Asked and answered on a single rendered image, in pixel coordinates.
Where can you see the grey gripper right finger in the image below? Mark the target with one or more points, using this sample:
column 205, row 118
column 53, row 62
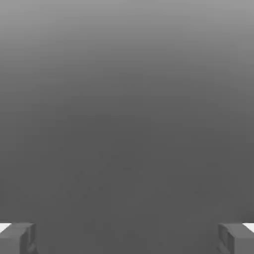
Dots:
column 238, row 241

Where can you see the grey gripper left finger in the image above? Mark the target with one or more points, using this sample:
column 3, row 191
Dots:
column 13, row 240

